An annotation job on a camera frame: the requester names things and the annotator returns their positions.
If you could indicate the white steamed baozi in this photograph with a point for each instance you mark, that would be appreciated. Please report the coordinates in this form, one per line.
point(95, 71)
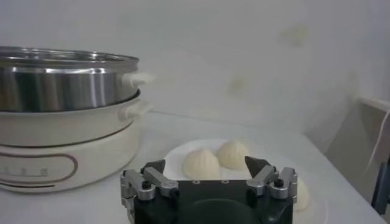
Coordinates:
point(201, 164)
point(233, 155)
point(302, 194)

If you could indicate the cream electric cooker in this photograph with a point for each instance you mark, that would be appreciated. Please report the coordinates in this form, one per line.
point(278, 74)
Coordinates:
point(91, 170)

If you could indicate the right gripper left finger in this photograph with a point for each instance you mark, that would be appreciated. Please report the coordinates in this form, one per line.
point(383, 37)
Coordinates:
point(152, 179)

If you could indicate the stainless steel steamer basket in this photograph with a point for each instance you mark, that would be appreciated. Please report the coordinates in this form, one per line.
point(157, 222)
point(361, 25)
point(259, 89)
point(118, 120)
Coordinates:
point(61, 85)

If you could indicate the white round plate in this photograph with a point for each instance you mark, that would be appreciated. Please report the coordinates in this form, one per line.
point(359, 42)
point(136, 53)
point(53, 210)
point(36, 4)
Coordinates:
point(176, 158)

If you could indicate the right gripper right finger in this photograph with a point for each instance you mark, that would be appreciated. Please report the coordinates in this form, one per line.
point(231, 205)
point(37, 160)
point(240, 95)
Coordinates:
point(262, 178)

